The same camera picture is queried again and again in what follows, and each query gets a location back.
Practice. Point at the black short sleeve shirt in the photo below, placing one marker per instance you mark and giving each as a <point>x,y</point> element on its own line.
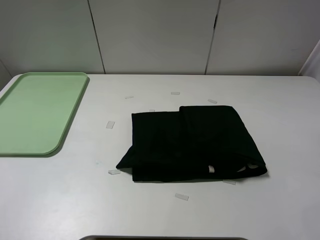
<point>193,143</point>

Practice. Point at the green plastic tray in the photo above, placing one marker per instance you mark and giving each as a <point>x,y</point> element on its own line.
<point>37,110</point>

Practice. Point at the clear tape piece left middle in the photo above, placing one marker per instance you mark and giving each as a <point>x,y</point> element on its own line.
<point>110,124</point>

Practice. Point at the clear tape piece far right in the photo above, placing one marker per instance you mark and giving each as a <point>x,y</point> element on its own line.
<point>212,101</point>

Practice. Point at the clear tape piece front left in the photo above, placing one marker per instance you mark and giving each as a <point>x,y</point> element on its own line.
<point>114,172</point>

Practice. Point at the clear tape piece near front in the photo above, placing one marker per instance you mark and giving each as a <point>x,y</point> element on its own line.
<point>182,197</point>

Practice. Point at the clear tape piece front right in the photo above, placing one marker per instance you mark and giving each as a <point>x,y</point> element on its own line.
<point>231,182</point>

